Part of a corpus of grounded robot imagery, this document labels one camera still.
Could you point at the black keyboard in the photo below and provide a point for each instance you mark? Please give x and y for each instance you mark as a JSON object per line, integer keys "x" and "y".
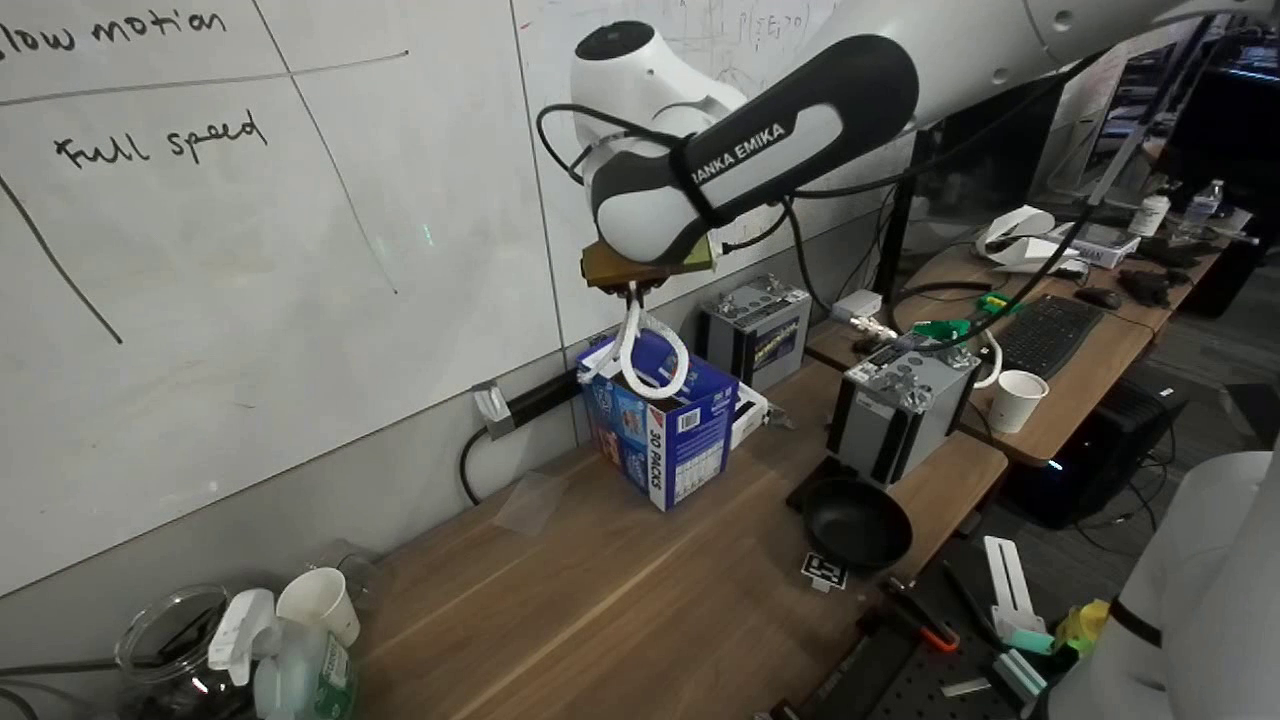
{"x": 1054, "y": 336}

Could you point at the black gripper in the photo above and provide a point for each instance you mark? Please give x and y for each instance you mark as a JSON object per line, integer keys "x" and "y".
{"x": 626, "y": 265}

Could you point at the teal plastic block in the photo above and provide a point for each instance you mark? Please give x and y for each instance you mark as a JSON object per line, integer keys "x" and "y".
{"x": 1021, "y": 672}

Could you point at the large grey black battery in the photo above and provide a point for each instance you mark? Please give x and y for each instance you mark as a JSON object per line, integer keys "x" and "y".
{"x": 906, "y": 413}

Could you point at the black frying pan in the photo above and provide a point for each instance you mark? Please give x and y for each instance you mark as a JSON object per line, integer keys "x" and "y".
{"x": 861, "y": 534}

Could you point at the clear plastic water bottle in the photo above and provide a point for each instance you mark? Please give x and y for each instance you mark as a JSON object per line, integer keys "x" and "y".
{"x": 1203, "y": 221}

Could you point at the grey battery with Dominator label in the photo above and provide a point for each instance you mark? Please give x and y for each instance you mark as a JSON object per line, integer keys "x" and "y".
{"x": 762, "y": 346}

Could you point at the blue cardboard box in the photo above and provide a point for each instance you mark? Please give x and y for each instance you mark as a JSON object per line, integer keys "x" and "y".
{"x": 682, "y": 455}

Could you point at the white power adapter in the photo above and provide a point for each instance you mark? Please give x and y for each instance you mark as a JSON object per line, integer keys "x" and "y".
{"x": 861, "y": 310}

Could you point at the black computer tower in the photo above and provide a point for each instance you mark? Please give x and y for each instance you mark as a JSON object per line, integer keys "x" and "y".
{"x": 1104, "y": 455}

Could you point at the white rounded desk gadget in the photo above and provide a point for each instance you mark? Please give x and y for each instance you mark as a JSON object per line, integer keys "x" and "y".
{"x": 1024, "y": 241}

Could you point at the green liquid spray bottle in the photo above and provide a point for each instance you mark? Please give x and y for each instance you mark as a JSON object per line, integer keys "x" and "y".
{"x": 300, "y": 672}

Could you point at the yellow-green small object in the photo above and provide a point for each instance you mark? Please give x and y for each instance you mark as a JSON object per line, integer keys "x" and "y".
{"x": 1082, "y": 626}

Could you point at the white paper cup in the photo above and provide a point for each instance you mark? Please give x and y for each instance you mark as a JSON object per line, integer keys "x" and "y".
{"x": 1021, "y": 405}
{"x": 320, "y": 606}

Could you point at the black power strip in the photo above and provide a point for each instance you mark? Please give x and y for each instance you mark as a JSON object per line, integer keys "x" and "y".
{"x": 540, "y": 399}

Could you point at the black vertical pole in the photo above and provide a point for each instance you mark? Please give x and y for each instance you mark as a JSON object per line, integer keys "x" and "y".
{"x": 897, "y": 224}

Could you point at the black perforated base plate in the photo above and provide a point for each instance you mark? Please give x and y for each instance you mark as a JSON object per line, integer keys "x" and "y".
{"x": 935, "y": 694}

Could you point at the white ribbed plastic part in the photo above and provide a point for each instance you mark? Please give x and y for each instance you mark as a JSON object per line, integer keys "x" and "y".
{"x": 1013, "y": 587}

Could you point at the whiteboard panel, orange formulas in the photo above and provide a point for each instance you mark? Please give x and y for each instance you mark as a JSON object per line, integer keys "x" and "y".
{"x": 563, "y": 203}

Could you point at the small white product box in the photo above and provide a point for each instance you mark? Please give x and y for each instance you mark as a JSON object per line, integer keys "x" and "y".
{"x": 751, "y": 419}

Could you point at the white wall plug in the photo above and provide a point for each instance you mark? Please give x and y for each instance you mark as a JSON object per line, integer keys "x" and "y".
{"x": 494, "y": 405}

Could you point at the computer monitor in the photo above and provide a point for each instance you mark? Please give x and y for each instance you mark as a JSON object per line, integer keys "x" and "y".
{"x": 1104, "y": 123}

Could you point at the black white fiducial tag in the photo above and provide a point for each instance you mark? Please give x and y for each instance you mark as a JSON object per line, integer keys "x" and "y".
{"x": 823, "y": 573}

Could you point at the clear plastic jar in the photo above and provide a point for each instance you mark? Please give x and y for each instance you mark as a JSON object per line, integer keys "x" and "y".
{"x": 163, "y": 664}

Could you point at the whiteboard panel, black handwriting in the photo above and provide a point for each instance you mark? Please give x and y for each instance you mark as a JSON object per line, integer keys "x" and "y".
{"x": 200, "y": 333}

